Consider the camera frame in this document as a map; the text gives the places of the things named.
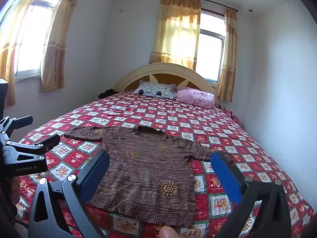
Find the person's right hand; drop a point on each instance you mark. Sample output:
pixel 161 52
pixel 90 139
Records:
pixel 168 232

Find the brown knit sweater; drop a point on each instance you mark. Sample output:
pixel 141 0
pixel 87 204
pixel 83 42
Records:
pixel 143 178

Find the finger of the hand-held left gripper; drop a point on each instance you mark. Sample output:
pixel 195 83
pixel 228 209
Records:
pixel 22 120
pixel 47 142

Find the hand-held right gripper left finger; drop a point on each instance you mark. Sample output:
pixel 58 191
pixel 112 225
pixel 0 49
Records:
pixel 95 176

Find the black cloth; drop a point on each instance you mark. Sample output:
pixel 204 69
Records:
pixel 107 93

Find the pink pillow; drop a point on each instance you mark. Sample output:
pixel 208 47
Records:
pixel 195 98

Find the grey white patterned pillow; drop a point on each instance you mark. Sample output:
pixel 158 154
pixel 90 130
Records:
pixel 153 90

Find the black curtain rod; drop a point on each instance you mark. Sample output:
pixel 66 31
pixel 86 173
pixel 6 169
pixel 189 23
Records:
pixel 210 2

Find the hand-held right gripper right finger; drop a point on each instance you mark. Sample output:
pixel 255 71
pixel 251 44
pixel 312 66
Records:
pixel 227 176

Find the cream wooden headboard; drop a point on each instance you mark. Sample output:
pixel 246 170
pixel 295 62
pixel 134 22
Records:
pixel 168 68

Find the red checked printed bedsheet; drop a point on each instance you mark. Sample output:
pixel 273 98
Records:
pixel 173 114

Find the window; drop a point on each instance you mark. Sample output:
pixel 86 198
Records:
pixel 209 49
pixel 32 42

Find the yellow patterned curtain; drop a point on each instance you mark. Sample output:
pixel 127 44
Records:
pixel 173 29
pixel 229 54
pixel 7 62
pixel 55 54

